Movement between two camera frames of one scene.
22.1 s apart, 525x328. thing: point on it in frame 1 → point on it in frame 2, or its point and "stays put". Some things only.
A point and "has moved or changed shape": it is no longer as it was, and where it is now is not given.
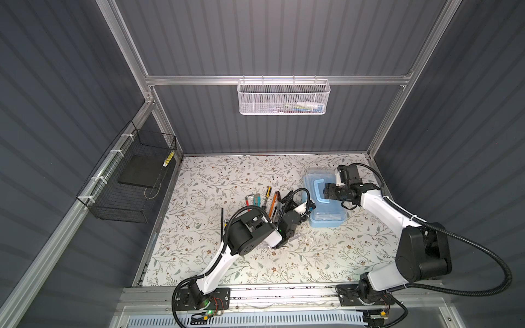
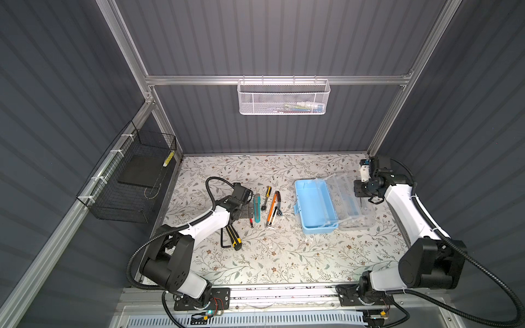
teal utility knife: (257, 199) stays put
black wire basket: (126, 185) stays put
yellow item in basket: (171, 156) stays put
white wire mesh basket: (283, 97) stays put
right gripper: (329, 191) → (358, 191)
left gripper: (289, 208) → (247, 210)
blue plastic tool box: (326, 213) has moved or changed shape
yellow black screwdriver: (268, 192) stays put
